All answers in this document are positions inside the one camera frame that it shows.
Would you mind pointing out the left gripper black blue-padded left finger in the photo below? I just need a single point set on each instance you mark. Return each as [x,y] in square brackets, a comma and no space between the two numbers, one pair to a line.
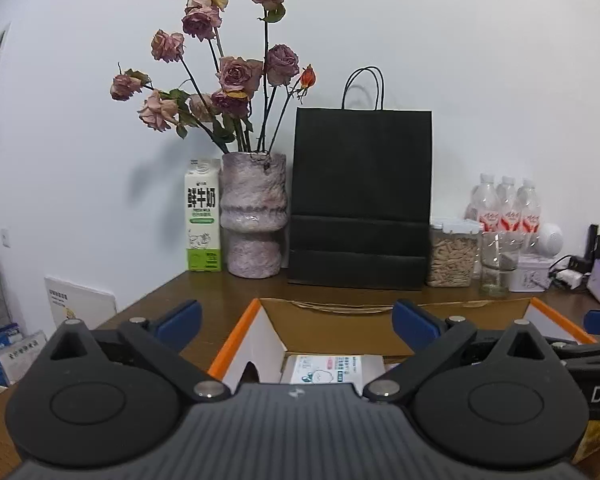
[96,398]

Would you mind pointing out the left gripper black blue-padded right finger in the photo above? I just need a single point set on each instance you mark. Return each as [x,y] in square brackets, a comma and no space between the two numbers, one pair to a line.
[433,387]

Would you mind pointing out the black cosmetic bottle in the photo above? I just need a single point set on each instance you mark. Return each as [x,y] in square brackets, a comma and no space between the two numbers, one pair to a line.
[592,250]

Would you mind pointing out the white round tin box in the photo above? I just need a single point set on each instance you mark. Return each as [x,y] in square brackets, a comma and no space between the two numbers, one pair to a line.
[532,274]

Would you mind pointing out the white round lamp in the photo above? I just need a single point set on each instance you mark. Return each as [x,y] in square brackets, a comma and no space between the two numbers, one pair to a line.
[549,240]

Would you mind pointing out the blue white leaflets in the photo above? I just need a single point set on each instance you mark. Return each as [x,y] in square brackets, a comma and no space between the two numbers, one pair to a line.
[17,352]

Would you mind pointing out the clear drinking glass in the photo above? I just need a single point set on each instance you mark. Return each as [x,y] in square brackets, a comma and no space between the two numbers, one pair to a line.
[499,256]

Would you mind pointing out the white wet wipes pack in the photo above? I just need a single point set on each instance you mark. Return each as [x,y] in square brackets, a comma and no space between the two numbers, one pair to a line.
[313,369]

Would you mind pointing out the right red-label water bottle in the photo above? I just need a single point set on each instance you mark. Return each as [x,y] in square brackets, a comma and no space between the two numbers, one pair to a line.
[530,214]

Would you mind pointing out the red-label water bottle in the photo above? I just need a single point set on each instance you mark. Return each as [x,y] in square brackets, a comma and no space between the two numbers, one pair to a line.
[485,205]
[509,207]
[530,214]

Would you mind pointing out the middle red-label water bottle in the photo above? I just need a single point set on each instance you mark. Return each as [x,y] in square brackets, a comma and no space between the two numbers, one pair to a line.
[509,207]

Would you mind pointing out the clear container of seeds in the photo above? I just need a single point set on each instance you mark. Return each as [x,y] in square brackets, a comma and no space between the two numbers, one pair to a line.
[454,247]

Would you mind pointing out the left red-label water bottle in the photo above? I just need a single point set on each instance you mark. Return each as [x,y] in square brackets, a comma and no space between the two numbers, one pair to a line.
[485,205]

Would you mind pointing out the orange white cardboard box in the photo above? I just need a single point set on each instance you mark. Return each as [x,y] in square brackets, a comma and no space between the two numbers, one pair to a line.
[271,329]

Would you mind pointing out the black paper shopping bag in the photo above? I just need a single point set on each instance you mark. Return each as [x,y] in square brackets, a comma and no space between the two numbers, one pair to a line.
[361,196]

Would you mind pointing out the white green milk carton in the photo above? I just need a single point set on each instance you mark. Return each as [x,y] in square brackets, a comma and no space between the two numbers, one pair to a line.
[202,215]

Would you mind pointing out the purple marbled ceramic vase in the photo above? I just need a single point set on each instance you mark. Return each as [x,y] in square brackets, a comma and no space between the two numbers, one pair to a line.
[253,213]

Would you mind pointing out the dried pink rose bouquet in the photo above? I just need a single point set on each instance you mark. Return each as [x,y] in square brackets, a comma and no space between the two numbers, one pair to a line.
[253,95]

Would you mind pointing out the white charger with black cable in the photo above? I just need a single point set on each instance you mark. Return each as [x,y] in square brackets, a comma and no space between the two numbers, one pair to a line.
[571,273]

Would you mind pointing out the white board leaning on wall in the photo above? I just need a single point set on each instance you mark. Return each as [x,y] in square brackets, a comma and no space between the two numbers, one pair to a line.
[68,300]

